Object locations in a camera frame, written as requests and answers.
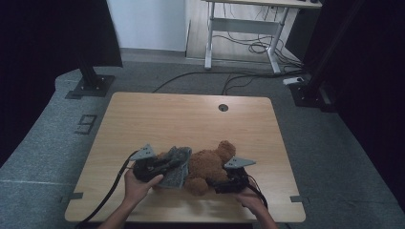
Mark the person's right hand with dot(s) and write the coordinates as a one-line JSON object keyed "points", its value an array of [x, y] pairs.
{"points": [[251, 200]]}

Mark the black stand with slanted pole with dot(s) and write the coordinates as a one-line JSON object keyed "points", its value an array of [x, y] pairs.
{"points": [[307, 95]]}

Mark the brown plush teddy bear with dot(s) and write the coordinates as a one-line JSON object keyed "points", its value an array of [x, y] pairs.
{"points": [[207, 165]]}

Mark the grey floor outlet cover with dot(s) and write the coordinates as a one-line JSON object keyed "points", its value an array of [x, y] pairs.
{"points": [[87, 122]]}

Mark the white frame desk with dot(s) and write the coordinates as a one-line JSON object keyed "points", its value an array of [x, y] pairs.
{"points": [[245, 26]]}

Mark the black stand with base plate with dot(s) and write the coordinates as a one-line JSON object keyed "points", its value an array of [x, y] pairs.
{"points": [[92, 84]]}

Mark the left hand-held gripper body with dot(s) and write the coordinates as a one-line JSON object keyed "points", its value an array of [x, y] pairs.
{"points": [[144, 167]]}

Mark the person's left hand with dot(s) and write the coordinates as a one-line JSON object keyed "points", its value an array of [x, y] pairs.
{"points": [[138, 189]]}

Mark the grey tape strip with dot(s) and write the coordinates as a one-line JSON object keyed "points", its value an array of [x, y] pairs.
{"points": [[74, 196], [299, 199]]}

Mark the grey knitted small sweater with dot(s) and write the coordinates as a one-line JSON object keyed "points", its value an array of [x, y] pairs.
{"points": [[178, 176]]}

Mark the black curtain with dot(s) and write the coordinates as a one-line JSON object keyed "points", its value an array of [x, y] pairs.
{"points": [[47, 38], [375, 63]]}

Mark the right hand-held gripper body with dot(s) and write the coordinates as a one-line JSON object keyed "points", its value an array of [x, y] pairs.
{"points": [[237, 176]]}

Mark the black round table grommet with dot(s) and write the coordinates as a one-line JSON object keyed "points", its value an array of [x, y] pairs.
{"points": [[223, 108]]}

